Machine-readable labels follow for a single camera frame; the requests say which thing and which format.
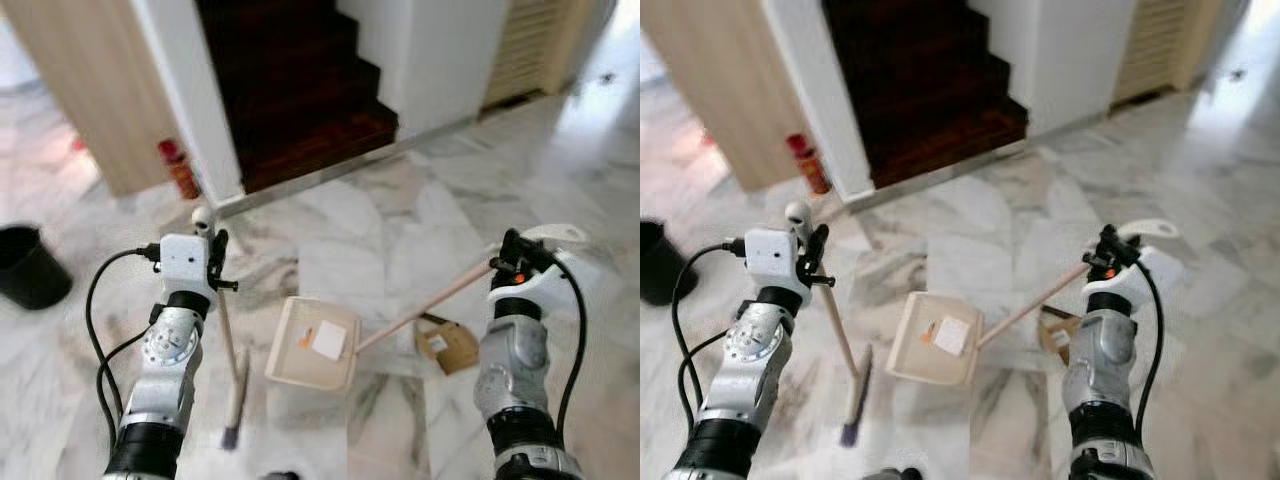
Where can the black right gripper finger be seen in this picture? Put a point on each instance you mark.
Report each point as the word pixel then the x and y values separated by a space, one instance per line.
pixel 500 265
pixel 514 243
pixel 1095 262
pixel 1111 238

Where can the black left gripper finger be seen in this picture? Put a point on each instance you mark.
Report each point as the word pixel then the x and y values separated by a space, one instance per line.
pixel 218 245
pixel 817 240

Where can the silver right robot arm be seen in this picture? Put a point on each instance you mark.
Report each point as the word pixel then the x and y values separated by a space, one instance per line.
pixel 515 370
pixel 1100 365

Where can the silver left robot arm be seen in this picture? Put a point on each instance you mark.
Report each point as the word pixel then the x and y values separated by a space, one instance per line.
pixel 170 370
pixel 745 365

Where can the red spray can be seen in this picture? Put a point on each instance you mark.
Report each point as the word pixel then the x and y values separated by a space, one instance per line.
pixel 808 165
pixel 180 172

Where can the brown cardboard box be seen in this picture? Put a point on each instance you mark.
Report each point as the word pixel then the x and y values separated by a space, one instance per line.
pixel 450 345
pixel 1058 335

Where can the white paper sheet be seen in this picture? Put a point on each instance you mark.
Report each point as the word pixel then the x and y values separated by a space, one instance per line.
pixel 328 341
pixel 951 337

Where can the black plastic bucket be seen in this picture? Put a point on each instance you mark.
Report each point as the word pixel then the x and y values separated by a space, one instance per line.
pixel 665 265
pixel 30 270

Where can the dark wooden staircase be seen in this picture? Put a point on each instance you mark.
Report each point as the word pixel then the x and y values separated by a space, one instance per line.
pixel 925 90
pixel 300 90

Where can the light wood panel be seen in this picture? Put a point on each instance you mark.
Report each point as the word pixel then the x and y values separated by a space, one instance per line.
pixel 720 90
pixel 90 90

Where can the louvered light wood door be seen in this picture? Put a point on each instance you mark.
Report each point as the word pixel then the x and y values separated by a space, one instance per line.
pixel 535 50
pixel 1165 50

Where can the black robot foot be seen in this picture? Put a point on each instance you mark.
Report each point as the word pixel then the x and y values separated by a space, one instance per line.
pixel 895 474

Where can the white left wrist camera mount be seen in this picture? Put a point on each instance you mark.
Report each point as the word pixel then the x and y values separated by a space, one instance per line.
pixel 184 262
pixel 772 256

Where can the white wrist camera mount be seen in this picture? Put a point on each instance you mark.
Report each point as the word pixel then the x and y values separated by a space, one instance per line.
pixel 555 288
pixel 184 262
pixel 772 256
pixel 1150 280

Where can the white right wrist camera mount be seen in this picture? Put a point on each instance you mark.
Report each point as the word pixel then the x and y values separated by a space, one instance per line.
pixel 555 288
pixel 1150 280

